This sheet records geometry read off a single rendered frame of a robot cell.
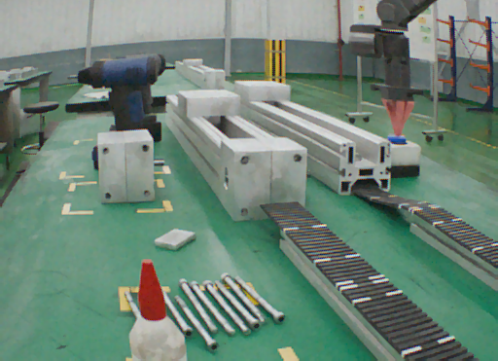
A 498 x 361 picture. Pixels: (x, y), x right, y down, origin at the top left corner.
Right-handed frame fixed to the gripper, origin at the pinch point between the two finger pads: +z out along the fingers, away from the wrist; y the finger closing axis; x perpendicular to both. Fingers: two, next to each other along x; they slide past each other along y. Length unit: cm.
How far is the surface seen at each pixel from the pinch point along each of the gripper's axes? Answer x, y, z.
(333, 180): 9.4, 18.1, 6.4
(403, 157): 3.9, 0.7, 4.2
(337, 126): -6.5, 10.8, 0.0
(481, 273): 51, 15, 8
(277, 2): -966, -270, -112
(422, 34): -449, -299, -46
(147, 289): 63, 52, -2
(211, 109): -19.9, 32.6, -1.9
